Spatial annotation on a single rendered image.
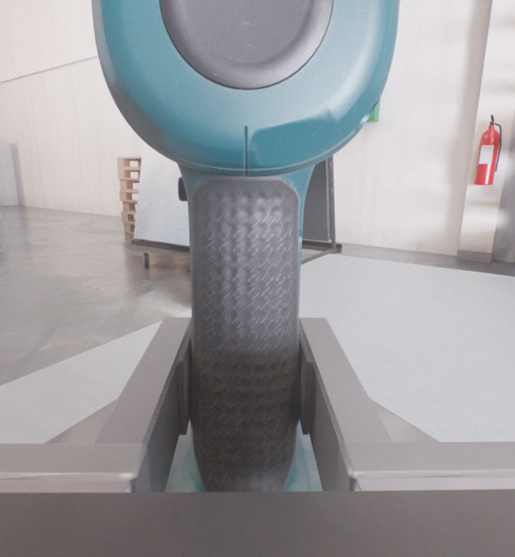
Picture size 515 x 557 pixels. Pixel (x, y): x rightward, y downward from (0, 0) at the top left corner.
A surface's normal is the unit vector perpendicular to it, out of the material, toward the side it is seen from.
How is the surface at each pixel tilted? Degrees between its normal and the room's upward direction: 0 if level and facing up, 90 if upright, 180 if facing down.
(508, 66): 90
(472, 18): 90
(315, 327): 0
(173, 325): 0
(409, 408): 0
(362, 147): 90
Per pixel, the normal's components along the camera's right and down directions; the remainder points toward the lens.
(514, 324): 0.01, -0.97
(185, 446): -0.43, -0.89
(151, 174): -0.52, 0.00
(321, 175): -0.53, 0.40
